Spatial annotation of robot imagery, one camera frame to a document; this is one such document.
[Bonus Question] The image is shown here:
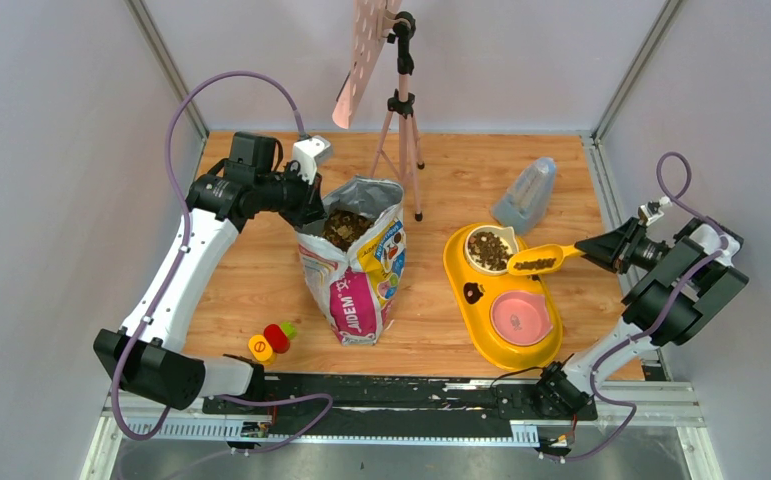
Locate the yellow plastic scoop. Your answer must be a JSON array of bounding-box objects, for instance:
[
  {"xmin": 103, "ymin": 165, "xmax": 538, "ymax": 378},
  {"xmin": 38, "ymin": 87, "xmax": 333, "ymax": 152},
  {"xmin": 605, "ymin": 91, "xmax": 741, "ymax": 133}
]
[{"xmin": 507, "ymin": 244, "xmax": 584, "ymax": 276}]

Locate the pet food bag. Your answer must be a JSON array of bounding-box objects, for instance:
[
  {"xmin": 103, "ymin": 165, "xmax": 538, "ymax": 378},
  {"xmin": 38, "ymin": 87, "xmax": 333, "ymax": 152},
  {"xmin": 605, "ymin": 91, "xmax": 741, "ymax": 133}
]
[{"xmin": 296, "ymin": 176, "xmax": 407, "ymax": 345}]

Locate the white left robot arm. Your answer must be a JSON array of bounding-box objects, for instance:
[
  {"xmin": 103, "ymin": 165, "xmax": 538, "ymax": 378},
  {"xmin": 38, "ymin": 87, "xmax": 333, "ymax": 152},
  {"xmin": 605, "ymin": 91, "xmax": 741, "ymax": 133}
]
[{"xmin": 93, "ymin": 132, "xmax": 333, "ymax": 413}]

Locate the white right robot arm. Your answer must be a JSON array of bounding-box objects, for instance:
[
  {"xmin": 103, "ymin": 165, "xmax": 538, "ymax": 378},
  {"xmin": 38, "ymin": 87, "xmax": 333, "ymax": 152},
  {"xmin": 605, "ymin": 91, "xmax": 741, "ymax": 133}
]
[{"xmin": 530, "ymin": 218, "xmax": 749, "ymax": 418}]

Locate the brown pet food kibble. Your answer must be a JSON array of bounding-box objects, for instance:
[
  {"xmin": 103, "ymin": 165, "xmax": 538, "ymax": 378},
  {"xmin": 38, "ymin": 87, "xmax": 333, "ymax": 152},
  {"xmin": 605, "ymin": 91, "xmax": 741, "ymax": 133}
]
[{"xmin": 323, "ymin": 209, "xmax": 519, "ymax": 276}]

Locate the pink bowl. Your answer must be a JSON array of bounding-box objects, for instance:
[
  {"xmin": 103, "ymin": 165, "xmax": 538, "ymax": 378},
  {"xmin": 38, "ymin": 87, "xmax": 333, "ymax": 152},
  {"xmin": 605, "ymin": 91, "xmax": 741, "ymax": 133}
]
[{"xmin": 490, "ymin": 290, "xmax": 553, "ymax": 347}]

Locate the cream bowl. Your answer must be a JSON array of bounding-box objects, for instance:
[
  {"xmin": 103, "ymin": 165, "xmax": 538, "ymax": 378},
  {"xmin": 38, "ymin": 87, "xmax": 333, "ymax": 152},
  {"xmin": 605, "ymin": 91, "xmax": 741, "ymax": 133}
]
[{"xmin": 463, "ymin": 225, "xmax": 520, "ymax": 276}]

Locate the yellow double bowl feeder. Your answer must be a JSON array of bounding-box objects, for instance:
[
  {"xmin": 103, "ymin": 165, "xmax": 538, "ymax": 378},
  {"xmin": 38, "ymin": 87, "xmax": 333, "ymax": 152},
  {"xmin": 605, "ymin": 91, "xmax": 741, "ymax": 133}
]
[{"xmin": 443, "ymin": 223, "xmax": 563, "ymax": 371}]

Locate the red yellow green toy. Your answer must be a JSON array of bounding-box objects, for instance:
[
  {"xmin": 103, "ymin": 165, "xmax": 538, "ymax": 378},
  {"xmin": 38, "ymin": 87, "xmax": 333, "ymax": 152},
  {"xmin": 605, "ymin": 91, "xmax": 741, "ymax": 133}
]
[{"xmin": 247, "ymin": 322, "xmax": 297, "ymax": 365}]

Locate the pink tripod stand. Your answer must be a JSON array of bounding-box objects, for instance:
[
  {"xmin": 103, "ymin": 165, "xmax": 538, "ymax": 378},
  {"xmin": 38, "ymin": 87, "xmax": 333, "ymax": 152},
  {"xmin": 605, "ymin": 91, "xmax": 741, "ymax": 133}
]
[{"xmin": 369, "ymin": 11, "xmax": 426, "ymax": 222}]

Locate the pink perforated board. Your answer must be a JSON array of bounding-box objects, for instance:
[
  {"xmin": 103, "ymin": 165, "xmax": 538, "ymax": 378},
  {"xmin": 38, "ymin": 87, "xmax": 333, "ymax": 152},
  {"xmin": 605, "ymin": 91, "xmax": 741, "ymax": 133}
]
[{"xmin": 332, "ymin": 0, "xmax": 402, "ymax": 129}]

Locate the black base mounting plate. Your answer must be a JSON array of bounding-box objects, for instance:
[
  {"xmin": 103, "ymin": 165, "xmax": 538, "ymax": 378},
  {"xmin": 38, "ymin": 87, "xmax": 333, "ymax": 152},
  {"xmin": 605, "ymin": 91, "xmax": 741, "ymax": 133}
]
[{"xmin": 202, "ymin": 373, "xmax": 598, "ymax": 438}]

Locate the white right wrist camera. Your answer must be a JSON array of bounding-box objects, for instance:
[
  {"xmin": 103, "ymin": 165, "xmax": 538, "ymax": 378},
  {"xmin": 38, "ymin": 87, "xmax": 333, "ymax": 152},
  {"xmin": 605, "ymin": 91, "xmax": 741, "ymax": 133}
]
[{"xmin": 637, "ymin": 196, "xmax": 673, "ymax": 226}]

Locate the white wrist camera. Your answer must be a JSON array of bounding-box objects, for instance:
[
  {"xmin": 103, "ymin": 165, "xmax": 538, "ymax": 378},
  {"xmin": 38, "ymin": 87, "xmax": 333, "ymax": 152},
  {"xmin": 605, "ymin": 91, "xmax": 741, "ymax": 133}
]
[
  {"xmin": 637, "ymin": 196, "xmax": 673, "ymax": 226},
  {"xmin": 292, "ymin": 135, "xmax": 334, "ymax": 184}
]

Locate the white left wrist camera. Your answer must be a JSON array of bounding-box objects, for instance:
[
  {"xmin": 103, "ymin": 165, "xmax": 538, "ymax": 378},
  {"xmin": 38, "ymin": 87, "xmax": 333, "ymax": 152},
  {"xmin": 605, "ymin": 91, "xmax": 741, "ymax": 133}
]
[{"xmin": 292, "ymin": 135, "xmax": 334, "ymax": 184}]

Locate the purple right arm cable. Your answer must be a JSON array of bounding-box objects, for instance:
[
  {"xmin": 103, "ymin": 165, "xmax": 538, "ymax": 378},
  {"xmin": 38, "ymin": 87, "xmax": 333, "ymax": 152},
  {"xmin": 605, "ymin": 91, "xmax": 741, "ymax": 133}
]
[{"xmin": 537, "ymin": 151, "xmax": 731, "ymax": 463}]

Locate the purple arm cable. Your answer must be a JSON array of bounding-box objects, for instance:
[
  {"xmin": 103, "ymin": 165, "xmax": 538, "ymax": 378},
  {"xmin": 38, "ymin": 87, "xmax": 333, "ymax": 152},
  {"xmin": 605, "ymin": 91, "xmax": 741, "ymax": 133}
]
[
  {"xmin": 110, "ymin": 69, "xmax": 335, "ymax": 458},
  {"xmin": 537, "ymin": 151, "xmax": 731, "ymax": 463}
]

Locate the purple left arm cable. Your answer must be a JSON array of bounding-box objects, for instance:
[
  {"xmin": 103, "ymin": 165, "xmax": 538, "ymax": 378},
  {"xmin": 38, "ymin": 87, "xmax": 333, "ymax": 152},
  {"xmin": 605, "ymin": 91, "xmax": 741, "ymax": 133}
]
[{"xmin": 110, "ymin": 69, "xmax": 335, "ymax": 458}]

